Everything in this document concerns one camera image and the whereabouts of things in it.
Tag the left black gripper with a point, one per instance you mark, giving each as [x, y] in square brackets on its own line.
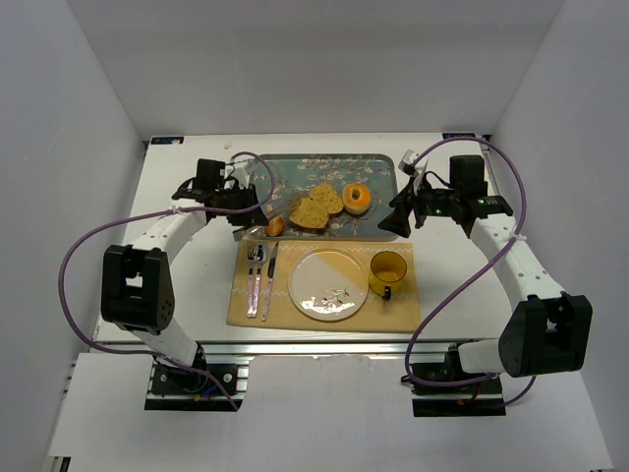
[247, 205]

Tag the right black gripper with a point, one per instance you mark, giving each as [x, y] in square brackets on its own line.
[415, 205]

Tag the metal serving tongs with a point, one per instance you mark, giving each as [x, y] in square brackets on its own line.
[257, 231]

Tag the bread slice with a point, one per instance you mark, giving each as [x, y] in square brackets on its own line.
[325, 194]
[309, 214]

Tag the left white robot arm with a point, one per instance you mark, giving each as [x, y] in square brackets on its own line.
[137, 293]

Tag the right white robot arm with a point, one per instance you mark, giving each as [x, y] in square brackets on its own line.
[548, 330]

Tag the orange sesame bun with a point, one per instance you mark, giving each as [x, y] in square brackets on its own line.
[275, 226]

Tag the orange bagel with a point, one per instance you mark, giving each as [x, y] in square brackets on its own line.
[356, 198]

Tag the blue floral tray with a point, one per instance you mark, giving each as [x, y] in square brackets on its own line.
[279, 175]

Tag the yellow mug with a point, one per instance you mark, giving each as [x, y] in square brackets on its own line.
[387, 272]

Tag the yellow placemat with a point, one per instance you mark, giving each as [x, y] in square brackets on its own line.
[401, 314]

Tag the white and yellow plate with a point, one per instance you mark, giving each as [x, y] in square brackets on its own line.
[328, 285]

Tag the pink handled fork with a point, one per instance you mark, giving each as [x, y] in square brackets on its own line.
[252, 261]

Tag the pink handled spoon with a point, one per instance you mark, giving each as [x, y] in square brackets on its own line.
[261, 258]

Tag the pink handled knife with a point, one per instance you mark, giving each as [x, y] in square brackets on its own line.
[270, 276]

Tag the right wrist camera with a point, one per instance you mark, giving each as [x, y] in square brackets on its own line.
[413, 166]

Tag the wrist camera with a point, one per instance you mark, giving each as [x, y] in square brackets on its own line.
[241, 170]
[413, 166]

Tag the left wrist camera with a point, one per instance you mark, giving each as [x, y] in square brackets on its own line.
[241, 170]

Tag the aluminium frame rail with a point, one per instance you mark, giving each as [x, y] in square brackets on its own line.
[316, 347]

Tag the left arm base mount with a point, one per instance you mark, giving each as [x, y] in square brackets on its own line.
[171, 389]

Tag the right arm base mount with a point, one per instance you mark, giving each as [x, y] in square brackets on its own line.
[474, 400]

